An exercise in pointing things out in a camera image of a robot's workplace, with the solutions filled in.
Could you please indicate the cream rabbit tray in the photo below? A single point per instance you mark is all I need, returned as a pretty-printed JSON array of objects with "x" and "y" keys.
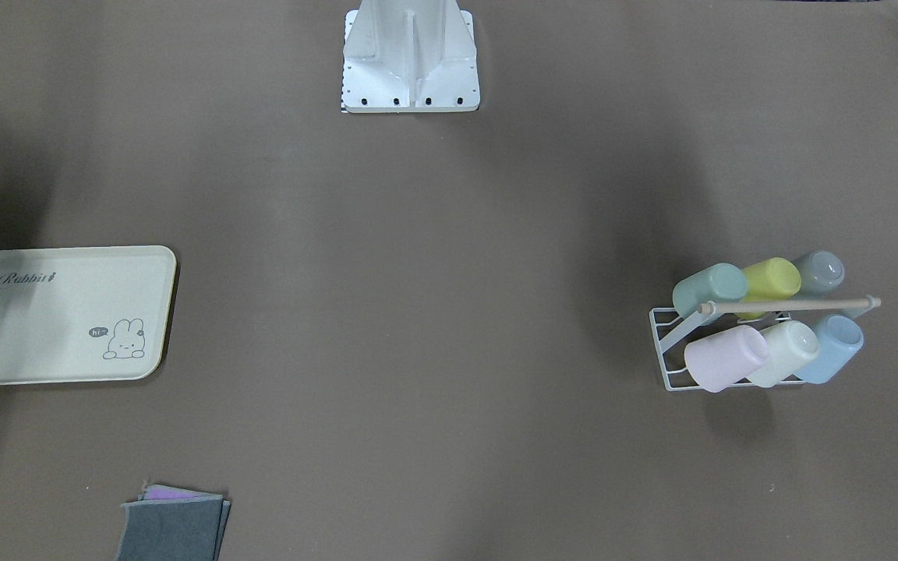
[{"x": 96, "y": 313}]

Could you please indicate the green cup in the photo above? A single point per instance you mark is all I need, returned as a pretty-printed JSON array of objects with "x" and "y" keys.
[{"x": 718, "y": 283}]

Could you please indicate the pink cup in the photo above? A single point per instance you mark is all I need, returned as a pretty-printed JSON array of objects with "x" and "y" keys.
[{"x": 722, "y": 359}]

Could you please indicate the yellow cup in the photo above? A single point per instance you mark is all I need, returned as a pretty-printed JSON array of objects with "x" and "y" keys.
[{"x": 774, "y": 279}]

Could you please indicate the cream white cup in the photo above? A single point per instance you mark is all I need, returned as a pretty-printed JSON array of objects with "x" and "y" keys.
[{"x": 792, "y": 345}]

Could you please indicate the grey cup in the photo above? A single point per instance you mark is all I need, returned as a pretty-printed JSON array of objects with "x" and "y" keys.
[{"x": 821, "y": 272}]

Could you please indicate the blue cup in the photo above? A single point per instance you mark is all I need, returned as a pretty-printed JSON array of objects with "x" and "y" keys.
[{"x": 840, "y": 339}]

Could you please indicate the grey folded cloth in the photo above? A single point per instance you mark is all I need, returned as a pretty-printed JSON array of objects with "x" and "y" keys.
[{"x": 170, "y": 523}]

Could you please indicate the white camera pillar base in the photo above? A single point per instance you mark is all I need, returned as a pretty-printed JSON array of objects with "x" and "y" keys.
[{"x": 409, "y": 57}]

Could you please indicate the white wire cup rack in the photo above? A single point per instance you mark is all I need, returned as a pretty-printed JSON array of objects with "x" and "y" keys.
[{"x": 669, "y": 334}]

